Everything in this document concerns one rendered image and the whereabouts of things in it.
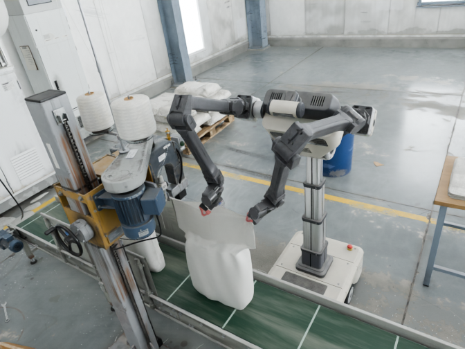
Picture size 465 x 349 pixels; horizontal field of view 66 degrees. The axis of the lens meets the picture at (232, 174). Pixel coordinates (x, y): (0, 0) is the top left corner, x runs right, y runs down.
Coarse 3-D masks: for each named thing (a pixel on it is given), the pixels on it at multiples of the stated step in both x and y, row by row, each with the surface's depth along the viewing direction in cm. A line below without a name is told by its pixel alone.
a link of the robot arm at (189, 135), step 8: (184, 120) 142; (192, 120) 145; (176, 128) 149; (184, 128) 147; (192, 128) 145; (184, 136) 150; (192, 136) 151; (192, 144) 152; (200, 144) 156; (192, 152) 157; (200, 152) 157; (200, 160) 160; (208, 160) 163; (208, 168) 164; (216, 168) 168; (208, 176) 168; (216, 176) 168
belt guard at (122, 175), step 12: (132, 144) 176; (144, 144) 174; (120, 156) 165; (144, 156) 162; (108, 168) 157; (120, 168) 155; (132, 168) 154; (144, 168) 155; (108, 180) 148; (120, 180) 146; (132, 180) 147; (144, 180) 153; (120, 192) 147
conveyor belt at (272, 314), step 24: (48, 240) 288; (168, 264) 249; (168, 288) 230; (192, 288) 228; (264, 288) 221; (192, 312) 212; (216, 312) 210; (240, 312) 208; (264, 312) 206; (288, 312) 204; (312, 312) 202; (336, 312) 200; (240, 336) 195; (264, 336) 193; (288, 336) 192; (312, 336) 190; (336, 336) 188; (360, 336) 187; (384, 336) 185
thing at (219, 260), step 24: (192, 216) 193; (216, 216) 182; (240, 216) 178; (192, 240) 201; (216, 240) 192; (240, 240) 187; (192, 264) 208; (216, 264) 195; (240, 264) 189; (216, 288) 206; (240, 288) 198
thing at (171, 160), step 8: (160, 136) 200; (160, 144) 191; (176, 144) 198; (112, 152) 195; (152, 152) 183; (160, 152) 188; (168, 152) 193; (176, 152) 199; (152, 160) 184; (168, 160) 195; (176, 160) 200; (152, 168) 186; (160, 168) 190; (168, 168) 202; (176, 168) 202; (152, 176) 187; (168, 176) 206; (176, 176) 203; (184, 176) 210; (176, 184) 206
